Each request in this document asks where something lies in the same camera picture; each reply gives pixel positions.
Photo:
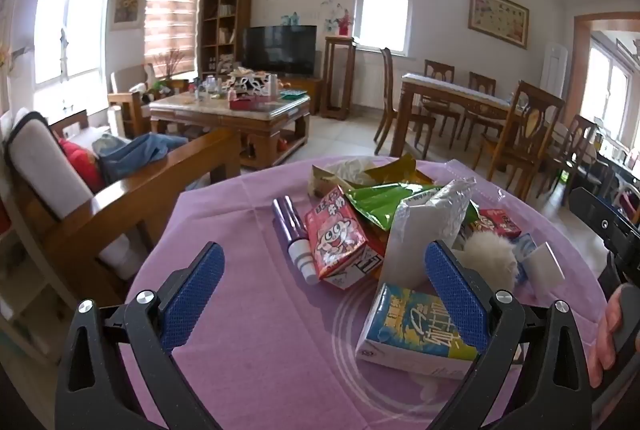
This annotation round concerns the wooden dining chair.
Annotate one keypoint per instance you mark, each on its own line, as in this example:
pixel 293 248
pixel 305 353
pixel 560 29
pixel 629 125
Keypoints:
pixel 387 80
pixel 575 145
pixel 520 145
pixel 439 71
pixel 482 84

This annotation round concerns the large bright window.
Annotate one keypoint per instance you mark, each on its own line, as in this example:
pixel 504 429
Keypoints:
pixel 75 35

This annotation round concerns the clear plastic bag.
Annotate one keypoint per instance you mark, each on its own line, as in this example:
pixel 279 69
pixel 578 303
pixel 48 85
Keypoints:
pixel 480 182

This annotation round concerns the large red milk carton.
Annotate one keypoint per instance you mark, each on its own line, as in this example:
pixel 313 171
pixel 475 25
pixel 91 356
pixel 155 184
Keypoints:
pixel 335 242

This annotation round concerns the wooden bookshelf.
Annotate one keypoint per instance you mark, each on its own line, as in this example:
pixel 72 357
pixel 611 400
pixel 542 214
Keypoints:
pixel 245 10

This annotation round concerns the window with striped blind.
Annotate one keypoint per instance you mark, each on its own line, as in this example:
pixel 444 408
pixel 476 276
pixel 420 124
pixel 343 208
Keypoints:
pixel 170 20

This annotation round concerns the white standing air conditioner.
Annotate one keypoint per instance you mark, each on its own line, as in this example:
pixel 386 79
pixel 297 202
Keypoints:
pixel 554 70

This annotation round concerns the wooden armchair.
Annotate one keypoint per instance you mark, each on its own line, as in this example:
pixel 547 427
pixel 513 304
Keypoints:
pixel 125 105

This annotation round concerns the small red carton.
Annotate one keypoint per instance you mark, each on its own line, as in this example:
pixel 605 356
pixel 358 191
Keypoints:
pixel 495 222

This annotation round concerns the white small box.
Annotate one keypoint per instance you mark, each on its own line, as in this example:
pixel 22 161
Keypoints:
pixel 545 267

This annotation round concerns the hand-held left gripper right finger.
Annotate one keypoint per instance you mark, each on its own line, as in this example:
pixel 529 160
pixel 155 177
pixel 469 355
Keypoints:
pixel 455 295

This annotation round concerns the green tray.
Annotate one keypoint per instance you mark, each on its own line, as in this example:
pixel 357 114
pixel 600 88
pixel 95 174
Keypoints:
pixel 294 94

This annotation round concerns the vase with bare branches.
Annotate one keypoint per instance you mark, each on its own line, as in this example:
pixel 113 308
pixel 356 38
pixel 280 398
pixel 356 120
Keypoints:
pixel 172 65

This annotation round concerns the black television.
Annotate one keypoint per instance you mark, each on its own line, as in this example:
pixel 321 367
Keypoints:
pixel 280 50

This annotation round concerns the silver foil bag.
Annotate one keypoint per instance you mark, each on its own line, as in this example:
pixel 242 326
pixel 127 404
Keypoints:
pixel 420 235

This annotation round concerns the red pillow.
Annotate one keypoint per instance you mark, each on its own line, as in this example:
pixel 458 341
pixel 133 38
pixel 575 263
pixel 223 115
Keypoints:
pixel 80 165

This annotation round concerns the sunroom window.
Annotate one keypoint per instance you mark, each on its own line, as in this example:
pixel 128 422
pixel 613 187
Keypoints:
pixel 607 85

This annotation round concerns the blue clothing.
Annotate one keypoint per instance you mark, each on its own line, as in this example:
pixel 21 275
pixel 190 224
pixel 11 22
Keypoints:
pixel 135 152

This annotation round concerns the framed floral clock picture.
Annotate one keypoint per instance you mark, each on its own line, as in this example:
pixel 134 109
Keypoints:
pixel 498 17

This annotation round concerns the olive green wrapper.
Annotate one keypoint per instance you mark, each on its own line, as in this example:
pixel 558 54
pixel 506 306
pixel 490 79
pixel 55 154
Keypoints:
pixel 395 170

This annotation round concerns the grey white back cushion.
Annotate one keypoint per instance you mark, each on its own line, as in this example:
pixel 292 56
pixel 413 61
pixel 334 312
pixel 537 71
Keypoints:
pixel 45 160

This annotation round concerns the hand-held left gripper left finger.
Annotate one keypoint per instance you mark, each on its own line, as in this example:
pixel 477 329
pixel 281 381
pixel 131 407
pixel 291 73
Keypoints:
pixel 192 295

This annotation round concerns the blue white packet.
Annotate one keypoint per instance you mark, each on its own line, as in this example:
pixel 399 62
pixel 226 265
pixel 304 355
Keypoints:
pixel 524 250

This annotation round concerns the purple tube white cap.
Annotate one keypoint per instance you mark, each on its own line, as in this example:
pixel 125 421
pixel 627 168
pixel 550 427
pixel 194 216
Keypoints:
pixel 290 222

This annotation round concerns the wooden plant stand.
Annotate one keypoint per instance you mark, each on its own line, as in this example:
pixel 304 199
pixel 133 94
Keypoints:
pixel 330 75

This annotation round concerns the small white window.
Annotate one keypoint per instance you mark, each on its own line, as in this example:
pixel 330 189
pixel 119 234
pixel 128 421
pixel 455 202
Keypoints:
pixel 385 15

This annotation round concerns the green snack wrapper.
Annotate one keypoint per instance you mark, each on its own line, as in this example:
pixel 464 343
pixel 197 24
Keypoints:
pixel 380 205

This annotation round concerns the framed sunflower picture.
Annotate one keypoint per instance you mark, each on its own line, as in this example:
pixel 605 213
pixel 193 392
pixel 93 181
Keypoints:
pixel 126 7

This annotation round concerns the wooden dining table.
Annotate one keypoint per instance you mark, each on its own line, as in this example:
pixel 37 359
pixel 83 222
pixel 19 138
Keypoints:
pixel 450 97

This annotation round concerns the person's right hand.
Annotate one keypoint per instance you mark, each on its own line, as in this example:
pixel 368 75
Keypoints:
pixel 602 340

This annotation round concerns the wooden television cabinet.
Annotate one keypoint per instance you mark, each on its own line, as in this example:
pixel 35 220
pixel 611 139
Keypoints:
pixel 312 92

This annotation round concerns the white bottle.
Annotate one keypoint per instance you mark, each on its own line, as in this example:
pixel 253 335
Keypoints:
pixel 272 85

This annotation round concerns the wooden coffee table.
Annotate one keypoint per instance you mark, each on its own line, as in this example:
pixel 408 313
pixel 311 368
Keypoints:
pixel 270 120

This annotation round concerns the purple tablecloth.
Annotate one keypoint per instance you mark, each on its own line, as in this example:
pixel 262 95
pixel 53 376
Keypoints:
pixel 260 310

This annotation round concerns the white fluffy ball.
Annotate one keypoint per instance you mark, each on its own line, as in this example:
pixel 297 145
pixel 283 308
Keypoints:
pixel 490 260

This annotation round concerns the wooden sofa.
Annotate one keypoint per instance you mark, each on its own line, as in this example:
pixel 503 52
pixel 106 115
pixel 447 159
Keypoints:
pixel 150 200

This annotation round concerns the red box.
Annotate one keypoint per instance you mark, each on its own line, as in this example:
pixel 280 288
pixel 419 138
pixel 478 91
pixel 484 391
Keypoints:
pixel 252 104

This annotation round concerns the blue yellow milk carton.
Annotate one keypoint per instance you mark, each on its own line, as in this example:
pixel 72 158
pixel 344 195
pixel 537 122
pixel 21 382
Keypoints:
pixel 410 335

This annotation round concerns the red potted plant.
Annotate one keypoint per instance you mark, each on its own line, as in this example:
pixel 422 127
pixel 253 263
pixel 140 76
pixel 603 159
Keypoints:
pixel 344 27

